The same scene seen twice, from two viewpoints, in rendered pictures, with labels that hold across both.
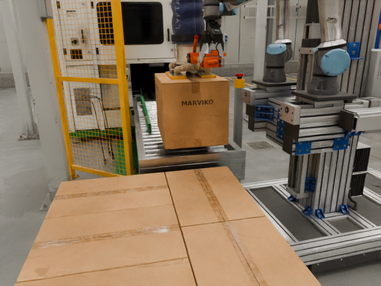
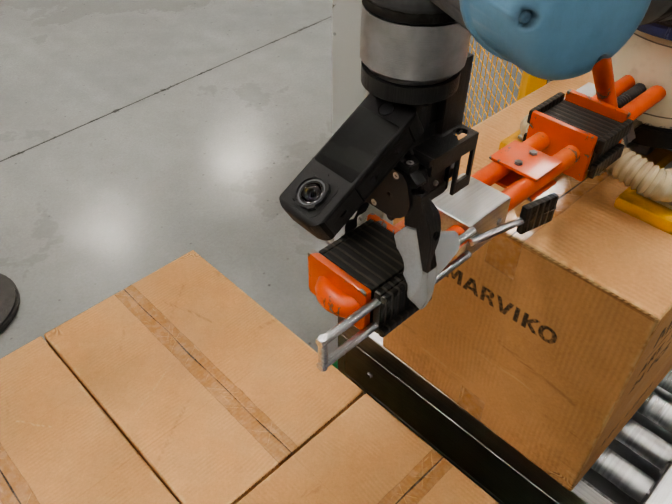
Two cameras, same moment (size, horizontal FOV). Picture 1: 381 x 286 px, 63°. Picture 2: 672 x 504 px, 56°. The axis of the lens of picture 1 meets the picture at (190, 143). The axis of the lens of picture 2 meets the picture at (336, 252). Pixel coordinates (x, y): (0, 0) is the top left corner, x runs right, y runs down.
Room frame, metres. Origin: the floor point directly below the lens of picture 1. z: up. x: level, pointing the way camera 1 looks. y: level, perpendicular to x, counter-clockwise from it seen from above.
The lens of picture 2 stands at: (1.27, -0.43, 1.61)
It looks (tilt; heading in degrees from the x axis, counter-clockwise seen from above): 42 degrees down; 56
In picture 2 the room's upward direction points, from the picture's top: straight up
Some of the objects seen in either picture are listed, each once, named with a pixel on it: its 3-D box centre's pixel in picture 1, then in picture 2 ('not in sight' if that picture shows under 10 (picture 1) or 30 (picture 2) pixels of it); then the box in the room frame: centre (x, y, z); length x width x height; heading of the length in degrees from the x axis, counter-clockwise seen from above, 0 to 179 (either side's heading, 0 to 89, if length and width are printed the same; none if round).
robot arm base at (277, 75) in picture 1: (274, 73); not in sight; (2.05, -0.56, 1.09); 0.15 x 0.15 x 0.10
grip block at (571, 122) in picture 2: (196, 58); (575, 133); (1.88, -0.04, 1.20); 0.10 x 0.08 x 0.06; 100
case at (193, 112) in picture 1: (188, 105); (589, 245); (2.10, 0.01, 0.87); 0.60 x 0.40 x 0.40; 10
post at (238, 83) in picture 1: (237, 138); not in sight; (2.51, -0.40, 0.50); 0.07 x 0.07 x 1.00; 11
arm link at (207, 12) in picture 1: (210, 12); (411, 35); (1.55, -0.11, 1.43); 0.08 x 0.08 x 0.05
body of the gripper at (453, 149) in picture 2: (210, 30); (410, 132); (1.56, -0.11, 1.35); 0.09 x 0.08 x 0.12; 10
